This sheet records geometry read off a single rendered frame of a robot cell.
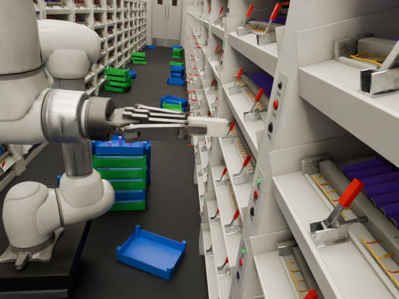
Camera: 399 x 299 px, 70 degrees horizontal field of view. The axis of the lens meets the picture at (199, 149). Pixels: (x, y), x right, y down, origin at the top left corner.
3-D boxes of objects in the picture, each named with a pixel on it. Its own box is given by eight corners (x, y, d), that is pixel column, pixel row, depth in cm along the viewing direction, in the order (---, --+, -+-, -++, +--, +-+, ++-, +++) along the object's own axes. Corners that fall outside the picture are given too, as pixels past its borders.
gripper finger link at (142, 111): (124, 130, 50) (125, 127, 52) (187, 134, 52) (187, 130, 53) (123, 109, 49) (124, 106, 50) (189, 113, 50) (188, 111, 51)
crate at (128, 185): (95, 190, 171) (94, 178, 167) (99, 172, 189) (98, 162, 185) (145, 189, 177) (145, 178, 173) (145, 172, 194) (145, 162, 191)
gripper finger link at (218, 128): (187, 117, 49) (187, 118, 49) (227, 120, 50) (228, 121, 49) (186, 133, 51) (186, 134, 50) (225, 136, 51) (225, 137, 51)
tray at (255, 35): (280, 82, 53) (272, 0, 47) (230, 45, 107) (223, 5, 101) (390, 56, 52) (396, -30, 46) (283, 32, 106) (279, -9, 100)
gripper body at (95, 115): (97, 129, 54) (146, 132, 55) (82, 149, 46) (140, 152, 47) (94, 90, 51) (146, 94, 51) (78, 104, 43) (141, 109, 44)
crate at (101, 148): (92, 155, 160) (91, 142, 157) (97, 140, 178) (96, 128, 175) (146, 155, 166) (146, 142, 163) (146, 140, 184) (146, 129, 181)
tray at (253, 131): (260, 170, 61) (255, 131, 57) (223, 95, 115) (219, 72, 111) (354, 150, 60) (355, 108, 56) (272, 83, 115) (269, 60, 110)
